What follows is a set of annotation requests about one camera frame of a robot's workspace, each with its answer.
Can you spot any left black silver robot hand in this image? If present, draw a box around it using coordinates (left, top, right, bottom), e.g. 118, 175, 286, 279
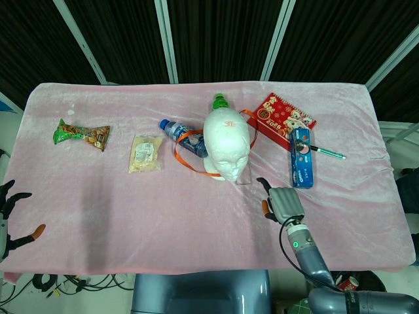
0, 179, 46, 262

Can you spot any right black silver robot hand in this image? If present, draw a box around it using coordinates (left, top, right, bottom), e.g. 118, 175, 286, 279
256, 177, 306, 226

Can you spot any orange badge lanyard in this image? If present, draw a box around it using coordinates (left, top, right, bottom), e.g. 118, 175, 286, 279
173, 109, 259, 186

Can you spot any white foam mannequin head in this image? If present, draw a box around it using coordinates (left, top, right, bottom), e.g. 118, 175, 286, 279
202, 109, 251, 183

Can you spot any blue Oreo cookie box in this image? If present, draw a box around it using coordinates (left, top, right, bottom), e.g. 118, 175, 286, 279
289, 127, 316, 189

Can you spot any green black pen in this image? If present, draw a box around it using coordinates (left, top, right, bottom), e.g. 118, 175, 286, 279
309, 143, 347, 161

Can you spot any red desk calendar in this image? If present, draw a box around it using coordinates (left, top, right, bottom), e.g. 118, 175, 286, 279
246, 92, 318, 151

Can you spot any white blue panel edge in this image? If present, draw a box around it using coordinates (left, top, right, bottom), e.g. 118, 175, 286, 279
0, 91, 24, 115

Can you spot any red paper cup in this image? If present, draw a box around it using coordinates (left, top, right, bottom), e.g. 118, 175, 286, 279
337, 275, 359, 293

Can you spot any green orange snack bag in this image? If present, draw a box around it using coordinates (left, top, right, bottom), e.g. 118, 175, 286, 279
53, 118, 111, 152

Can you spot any green grid box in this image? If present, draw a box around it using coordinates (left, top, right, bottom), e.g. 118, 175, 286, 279
289, 296, 315, 314

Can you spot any green cap bottle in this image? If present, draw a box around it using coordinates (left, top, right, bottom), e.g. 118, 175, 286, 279
211, 93, 232, 112

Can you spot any blue-grey robot torso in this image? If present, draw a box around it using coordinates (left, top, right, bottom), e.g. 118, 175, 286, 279
130, 270, 272, 314

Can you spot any blue label water bottle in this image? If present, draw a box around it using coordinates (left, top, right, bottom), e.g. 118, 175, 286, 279
159, 118, 210, 159

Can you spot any clear yellowish snack packet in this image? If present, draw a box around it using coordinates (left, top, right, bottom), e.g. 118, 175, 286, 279
128, 134, 164, 174

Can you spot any pink velvet tablecloth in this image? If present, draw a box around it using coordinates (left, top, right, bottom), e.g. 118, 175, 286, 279
0, 81, 416, 274

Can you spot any white partition post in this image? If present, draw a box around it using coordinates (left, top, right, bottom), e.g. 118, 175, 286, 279
366, 24, 419, 92
260, 0, 297, 81
153, 0, 179, 84
54, 0, 107, 84

